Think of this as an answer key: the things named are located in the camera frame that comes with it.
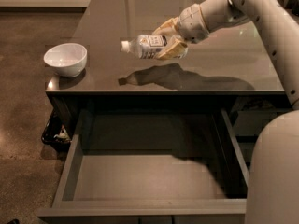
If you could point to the dark lower drawer unit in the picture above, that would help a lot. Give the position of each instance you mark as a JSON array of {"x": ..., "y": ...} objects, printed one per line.
[{"x": 248, "y": 124}]

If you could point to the black bin with trash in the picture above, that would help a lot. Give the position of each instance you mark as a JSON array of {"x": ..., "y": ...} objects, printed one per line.
[{"x": 51, "y": 134}]

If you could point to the white ceramic bowl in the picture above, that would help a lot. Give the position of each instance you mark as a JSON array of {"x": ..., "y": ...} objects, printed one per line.
[{"x": 67, "y": 60}]

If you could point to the clear plastic water bottle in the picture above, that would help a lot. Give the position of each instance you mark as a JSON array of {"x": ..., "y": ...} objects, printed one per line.
[{"x": 145, "y": 46}]

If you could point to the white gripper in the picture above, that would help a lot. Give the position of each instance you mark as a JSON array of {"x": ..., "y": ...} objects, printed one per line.
[{"x": 192, "y": 22}]

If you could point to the grey counter cabinet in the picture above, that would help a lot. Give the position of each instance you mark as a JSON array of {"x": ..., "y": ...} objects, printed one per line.
[{"x": 194, "y": 53}]

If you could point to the open grey top drawer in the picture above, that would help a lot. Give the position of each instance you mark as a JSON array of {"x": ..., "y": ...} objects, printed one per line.
[{"x": 151, "y": 168}]

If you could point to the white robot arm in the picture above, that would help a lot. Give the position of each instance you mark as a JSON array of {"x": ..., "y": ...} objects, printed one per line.
[{"x": 273, "y": 188}]

